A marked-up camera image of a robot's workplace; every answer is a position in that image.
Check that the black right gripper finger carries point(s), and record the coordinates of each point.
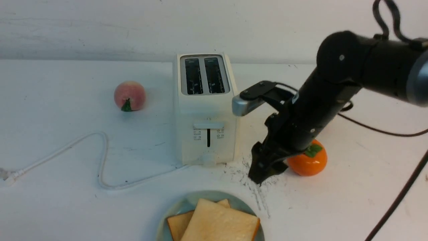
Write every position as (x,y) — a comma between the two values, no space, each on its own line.
(274,165)

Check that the light blue plate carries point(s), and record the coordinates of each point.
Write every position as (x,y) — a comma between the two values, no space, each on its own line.
(188,204)

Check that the white two-slot toaster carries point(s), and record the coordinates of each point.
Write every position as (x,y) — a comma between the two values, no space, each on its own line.
(206,130)

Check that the pink peach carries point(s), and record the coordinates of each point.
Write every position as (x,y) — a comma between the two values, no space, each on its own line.
(130,96)

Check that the orange persimmon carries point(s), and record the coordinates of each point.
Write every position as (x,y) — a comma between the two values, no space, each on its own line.
(311,162)

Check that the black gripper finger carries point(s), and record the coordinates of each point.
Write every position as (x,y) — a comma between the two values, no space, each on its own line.
(258,171)

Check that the toast slice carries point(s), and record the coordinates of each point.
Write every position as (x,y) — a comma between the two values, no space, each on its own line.
(179,224)
(243,226)

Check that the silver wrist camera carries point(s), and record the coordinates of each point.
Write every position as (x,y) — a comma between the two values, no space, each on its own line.
(258,94)

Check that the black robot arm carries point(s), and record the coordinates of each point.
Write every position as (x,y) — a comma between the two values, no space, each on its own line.
(345,64)

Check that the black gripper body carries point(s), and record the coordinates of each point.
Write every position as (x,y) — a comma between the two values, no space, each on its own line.
(285,138)

